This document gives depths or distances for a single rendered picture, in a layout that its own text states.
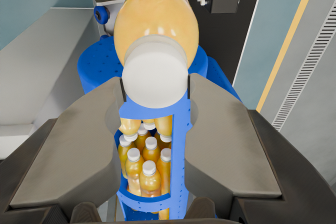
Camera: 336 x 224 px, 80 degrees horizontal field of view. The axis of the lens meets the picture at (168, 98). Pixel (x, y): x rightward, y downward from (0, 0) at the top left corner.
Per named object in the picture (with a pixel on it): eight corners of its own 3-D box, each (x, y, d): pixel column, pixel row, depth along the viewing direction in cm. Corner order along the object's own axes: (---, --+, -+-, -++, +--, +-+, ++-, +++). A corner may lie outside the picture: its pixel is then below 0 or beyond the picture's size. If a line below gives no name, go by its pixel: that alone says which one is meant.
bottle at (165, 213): (176, 220, 94) (178, 201, 82) (162, 228, 91) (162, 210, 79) (169, 206, 98) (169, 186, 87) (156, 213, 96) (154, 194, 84)
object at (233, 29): (168, 134, 228) (170, 145, 216) (178, -16, 135) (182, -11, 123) (213, 132, 234) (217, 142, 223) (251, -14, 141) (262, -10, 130)
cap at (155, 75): (157, 23, 12) (157, 34, 10) (197, 67, 13) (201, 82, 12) (113, 63, 13) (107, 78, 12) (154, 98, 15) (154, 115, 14)
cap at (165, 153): (169, 163, 63) (169, 160, 62) (158, 159, 65) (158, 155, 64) (174, 154, 66) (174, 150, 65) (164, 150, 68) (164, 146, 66)
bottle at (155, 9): (159, -44, 25) (159, -21, 10) (193, 2, 28) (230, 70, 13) (120, -3, 27) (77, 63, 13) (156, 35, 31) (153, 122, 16)
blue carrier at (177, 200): (130, 188, 111) (121, 251, 88) (97, 29, 56) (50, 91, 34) (182, 188, 111) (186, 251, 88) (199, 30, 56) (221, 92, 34)
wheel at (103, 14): (103, 27, 51) (110, 25, 52) (99, 8, 48) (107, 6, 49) (94, 22, 53) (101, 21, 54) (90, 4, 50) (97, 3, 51)
